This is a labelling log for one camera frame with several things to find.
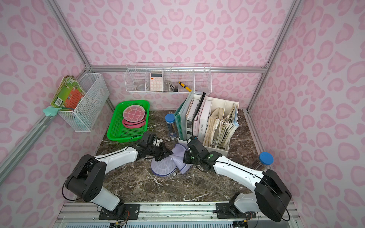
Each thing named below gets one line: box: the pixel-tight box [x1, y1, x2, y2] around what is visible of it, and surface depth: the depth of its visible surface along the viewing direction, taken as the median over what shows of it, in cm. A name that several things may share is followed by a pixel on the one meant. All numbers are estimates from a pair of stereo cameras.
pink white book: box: [192, 95, 212, 143], surface depth 86 cm
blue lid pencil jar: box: [164, 113, 178, 139], surface depth 94 cm
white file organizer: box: [178, 89, 240, 154], surface depth 88 cm
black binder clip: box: [169, 83, 179, 93], surface depth 93 cm
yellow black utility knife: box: [178, 81, 193, 93], surface depth 100 cm
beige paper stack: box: [203, 107, 232, 149], surface depth 88 cm
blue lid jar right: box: [255, 152, 275, 172], surface depth 73 cm
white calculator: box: [150, 72, 164, 92], surface depth 97 cm
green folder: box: [174, 88, 195, 141], surface depth 83 cm
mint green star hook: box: [42, 106, 62, 117], surface depth 64 cm
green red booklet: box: [49, 75, 87, 111], surface depth 73 cm
